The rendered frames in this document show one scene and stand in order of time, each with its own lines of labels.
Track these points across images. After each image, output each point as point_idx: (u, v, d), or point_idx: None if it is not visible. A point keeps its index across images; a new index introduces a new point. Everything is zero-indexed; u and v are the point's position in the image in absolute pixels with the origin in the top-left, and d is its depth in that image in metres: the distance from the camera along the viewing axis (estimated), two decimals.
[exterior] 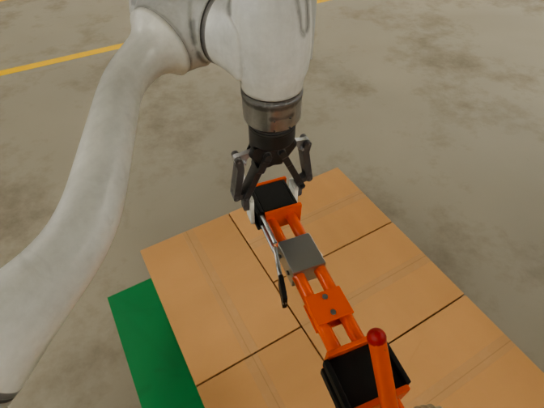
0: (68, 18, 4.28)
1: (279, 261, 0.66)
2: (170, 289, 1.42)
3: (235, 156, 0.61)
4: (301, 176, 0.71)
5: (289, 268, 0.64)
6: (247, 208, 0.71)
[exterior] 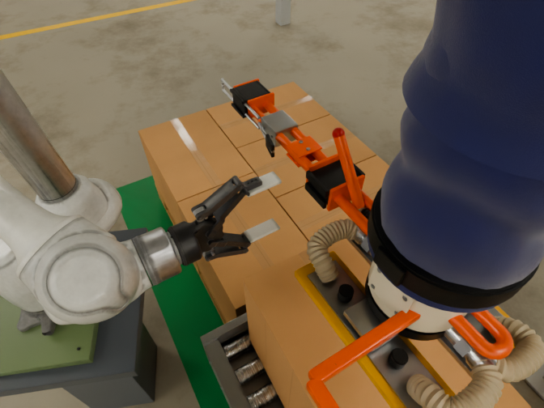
0: None
1: (264, 129, 0.88)
2: (159, 151, 1.93)
3: (193, 213, 0.64)
4: None
5: (272, 130, 0.86)
6: (255, 180, 0.68)
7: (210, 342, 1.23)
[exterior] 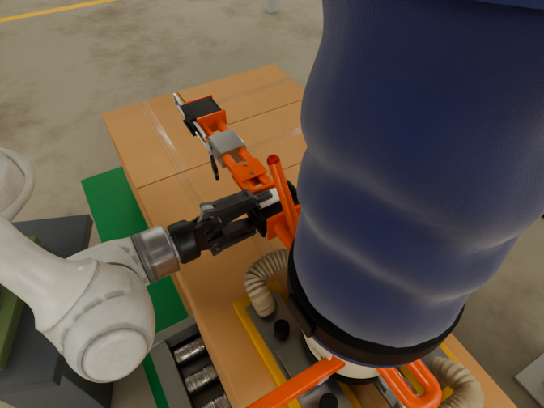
0: None
1: (210, 150, 0.84)
2: (122, 135, 1.76)
3: (201, 208, 0.65)
4: (250, 225, 0.75)
5: (218, 151, 0.83)
6: (265, 193, 0.72)
7: (156, 346, 1.06)
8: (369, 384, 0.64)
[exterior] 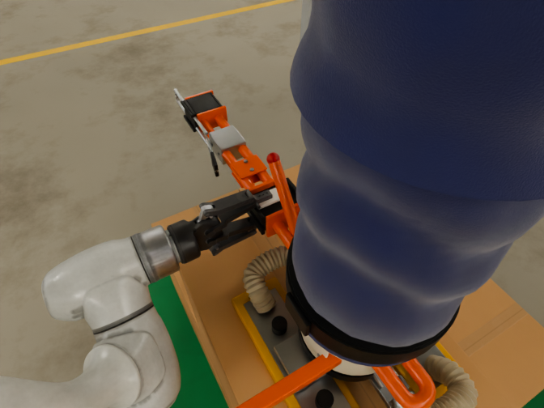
0: (71, 8, 4.28)
1: (210, 146, 0.85)
2: None
3: (201, 208, 0.65)
4: (250, 225, 0.75)
5: (218, 147, 0.83)
6: (265, 193, 0.72)
7: None
8: (365, 381, 0.65)
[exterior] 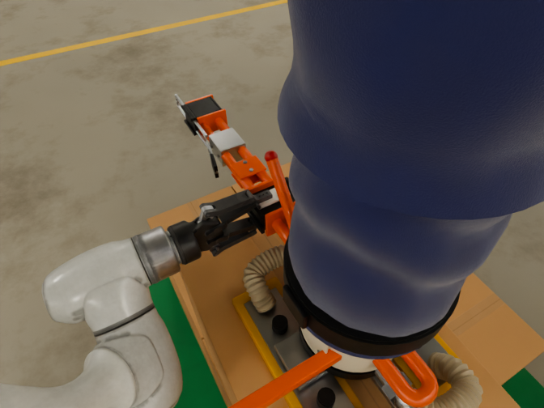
0: (71, 10, 4.35)
1: (210, 148, 0.85)
2: None
3: (201, 209, 0.65)
4: (250, 225, 0.75)
5: (218, 150, 0.83)
6: (265, 193, 0.72)
7: None
8: (367, 380, 0.64)
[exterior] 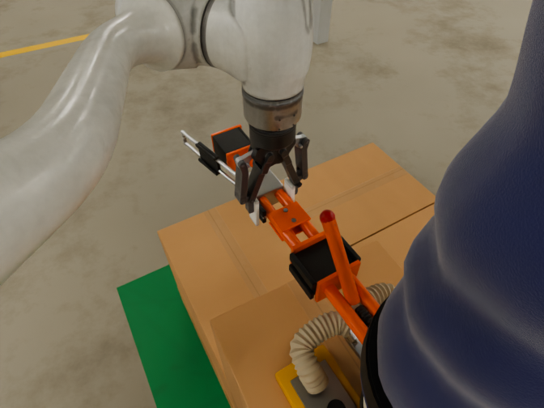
0: (70, 1, 4.09)
1: None
2: (193, 274, 1.24)
3: (238, 160, 0.61)
4: (296, 175, 0.72)
5: None
6: (252, 210, 0.71)
7: None
8: None
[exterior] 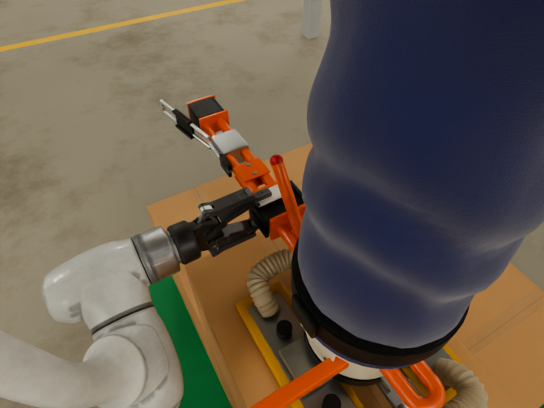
0: None
1: (216, 149, 0.85)
2: None
3: (201, 209, 0.65)
4: (249, 227, 0.76)
5: (220, 151, 0.82)
6: (265, 190, 0.71)
7: None
8: (374, 387, 0.65)
